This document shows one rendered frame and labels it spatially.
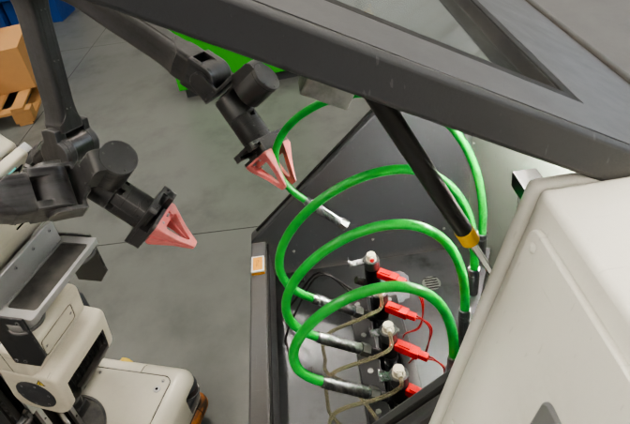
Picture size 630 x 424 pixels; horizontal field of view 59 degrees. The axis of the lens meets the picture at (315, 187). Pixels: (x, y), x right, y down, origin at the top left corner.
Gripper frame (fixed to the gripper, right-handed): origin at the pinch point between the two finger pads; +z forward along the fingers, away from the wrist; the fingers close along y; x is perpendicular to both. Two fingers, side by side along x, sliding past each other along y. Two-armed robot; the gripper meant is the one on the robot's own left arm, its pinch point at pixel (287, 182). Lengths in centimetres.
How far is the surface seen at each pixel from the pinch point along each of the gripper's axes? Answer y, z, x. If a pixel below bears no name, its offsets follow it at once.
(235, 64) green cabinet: 226, -115, 204
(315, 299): -13.0, 19.6, -3.0
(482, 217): 11.0, 24.7, -23.3
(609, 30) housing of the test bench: 17, 10, -54
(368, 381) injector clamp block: -9.1, 37.5, 2.2
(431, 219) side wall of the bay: 40.0, 25.7, 6.5
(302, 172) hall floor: 162, -15, 150
